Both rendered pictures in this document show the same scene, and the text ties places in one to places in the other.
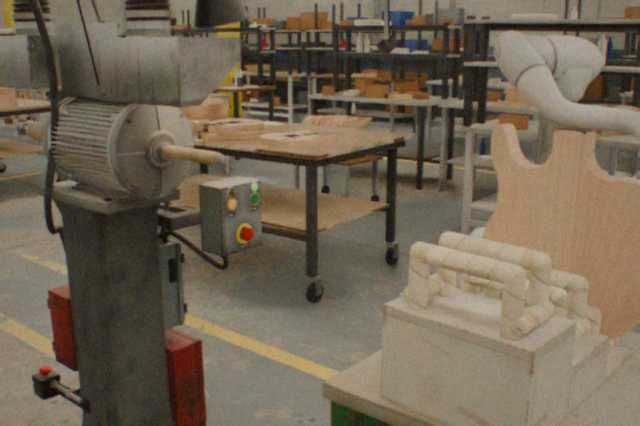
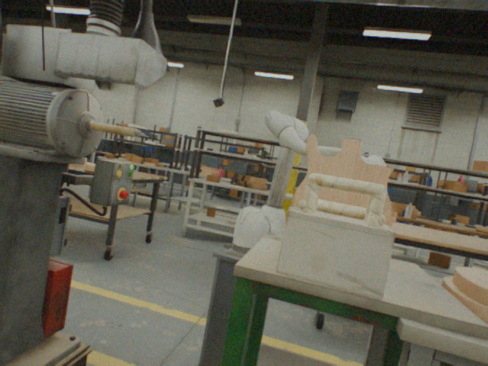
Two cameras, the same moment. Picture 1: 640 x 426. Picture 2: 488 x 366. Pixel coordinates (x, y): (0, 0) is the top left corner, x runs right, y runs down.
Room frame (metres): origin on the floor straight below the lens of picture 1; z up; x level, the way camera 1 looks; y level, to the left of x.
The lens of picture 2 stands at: (0.36, 0.40, 1.19)
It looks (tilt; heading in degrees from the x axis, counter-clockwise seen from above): 3 degrees down; 333
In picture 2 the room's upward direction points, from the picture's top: 10 degrees clockwise
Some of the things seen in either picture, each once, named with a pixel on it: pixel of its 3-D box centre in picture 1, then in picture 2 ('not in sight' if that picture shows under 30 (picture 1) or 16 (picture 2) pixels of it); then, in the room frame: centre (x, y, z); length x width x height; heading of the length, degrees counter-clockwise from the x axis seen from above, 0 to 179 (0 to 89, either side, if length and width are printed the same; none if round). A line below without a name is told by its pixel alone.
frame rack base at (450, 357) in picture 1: (474, 361); (333, 247); (1.02, -0.25, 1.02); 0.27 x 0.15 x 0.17; 48
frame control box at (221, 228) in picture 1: (209, 222); (96, 186); (1.98, 0.34, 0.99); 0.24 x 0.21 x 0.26; 50
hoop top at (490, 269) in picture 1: (465, 263); (346, 184); (0.98, -0.21, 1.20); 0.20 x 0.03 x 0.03; 47
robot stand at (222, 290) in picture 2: not in sight; (234, 311); (1.96, -0.48, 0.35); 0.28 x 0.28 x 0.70; 43
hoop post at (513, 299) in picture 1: (512, 306); (376, 208); (0.93, -0.27, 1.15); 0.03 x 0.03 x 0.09
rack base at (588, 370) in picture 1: (517, 353); not in sight; (1.13, -0.35, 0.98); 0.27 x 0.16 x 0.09; 48
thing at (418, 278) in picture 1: (418, 280); (310, 196); (1.04, -0.15, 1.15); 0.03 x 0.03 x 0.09
